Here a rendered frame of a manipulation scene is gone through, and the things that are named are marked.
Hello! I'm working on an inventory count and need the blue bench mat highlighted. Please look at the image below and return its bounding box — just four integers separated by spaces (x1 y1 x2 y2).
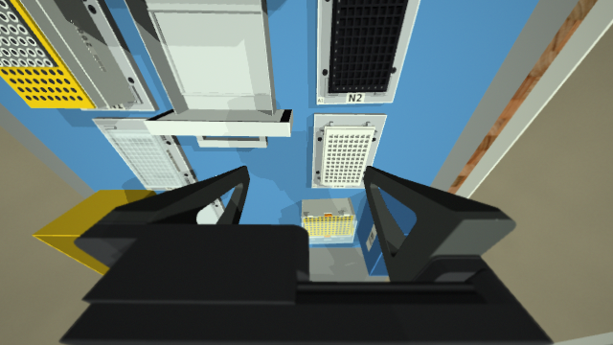
0 0 539 247

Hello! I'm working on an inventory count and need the yellow open-top bin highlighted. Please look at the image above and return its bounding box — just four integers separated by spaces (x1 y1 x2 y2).
32 190 157 275

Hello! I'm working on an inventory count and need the black multi-well plate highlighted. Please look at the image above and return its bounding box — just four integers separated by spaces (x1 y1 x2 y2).
329 0 409 93

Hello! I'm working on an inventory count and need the white rectangular plate with two black slots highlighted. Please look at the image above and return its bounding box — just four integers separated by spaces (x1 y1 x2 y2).
316 0 420 104

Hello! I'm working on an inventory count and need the blue open-top box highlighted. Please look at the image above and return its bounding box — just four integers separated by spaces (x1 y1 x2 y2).
356 188 417 276

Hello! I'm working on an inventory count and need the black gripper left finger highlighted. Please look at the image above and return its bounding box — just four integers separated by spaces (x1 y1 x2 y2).
98 166 250 224

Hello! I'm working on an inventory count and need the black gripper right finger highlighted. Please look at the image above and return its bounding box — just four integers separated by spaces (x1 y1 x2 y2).
363 166 516 282

